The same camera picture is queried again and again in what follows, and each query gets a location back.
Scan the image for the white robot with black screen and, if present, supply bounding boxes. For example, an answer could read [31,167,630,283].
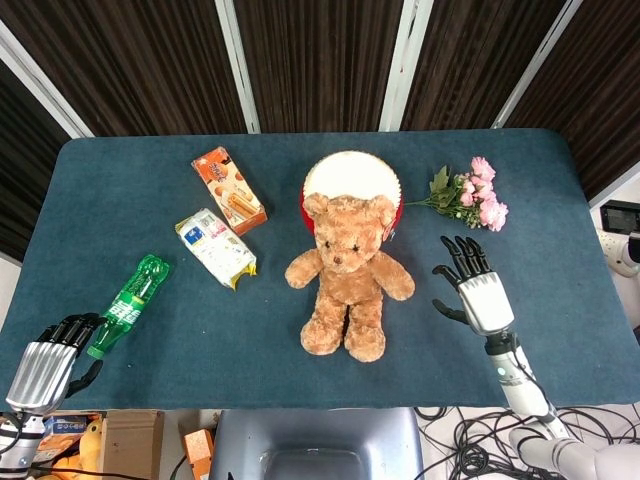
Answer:
[598,199,640,277]

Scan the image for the brown cardboard box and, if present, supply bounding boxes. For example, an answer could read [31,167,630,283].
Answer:
[99,409,166,480]

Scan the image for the white snack bag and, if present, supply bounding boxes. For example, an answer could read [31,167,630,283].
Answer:
[174,207,260,291]

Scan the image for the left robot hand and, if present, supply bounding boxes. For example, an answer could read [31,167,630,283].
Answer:
[4,312,108,414]

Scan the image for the small orange box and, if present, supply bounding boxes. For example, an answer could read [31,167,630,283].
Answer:
[182,427,217,480]

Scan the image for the blue and orange snack box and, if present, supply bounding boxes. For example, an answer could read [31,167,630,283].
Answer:
[34,414,91,459]

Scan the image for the black floor cables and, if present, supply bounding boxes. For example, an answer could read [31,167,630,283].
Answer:
[412,405,640,480]

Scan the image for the orange biscuit box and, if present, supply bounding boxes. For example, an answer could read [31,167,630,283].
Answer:
[191,145,269,237]

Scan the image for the pink artificial flower bouquet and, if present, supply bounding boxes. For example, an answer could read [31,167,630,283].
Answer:
[403,156,510,233]

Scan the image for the red drum with white head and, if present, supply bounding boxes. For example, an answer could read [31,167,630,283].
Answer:
[299,152,405,234]

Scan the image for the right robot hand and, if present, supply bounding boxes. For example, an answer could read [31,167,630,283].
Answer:
[431,234,516,335]

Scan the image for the brown teddy bear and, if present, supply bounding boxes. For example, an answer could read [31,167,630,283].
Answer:
[284,193,417,363]

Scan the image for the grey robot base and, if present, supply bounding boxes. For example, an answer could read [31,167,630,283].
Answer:
[207,407,426,480]

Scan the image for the blue tablecloth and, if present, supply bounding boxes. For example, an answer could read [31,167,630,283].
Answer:
[0,128,640,412]

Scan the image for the green plastic bottle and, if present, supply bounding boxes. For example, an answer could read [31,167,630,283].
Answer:
[86,253,171,359]

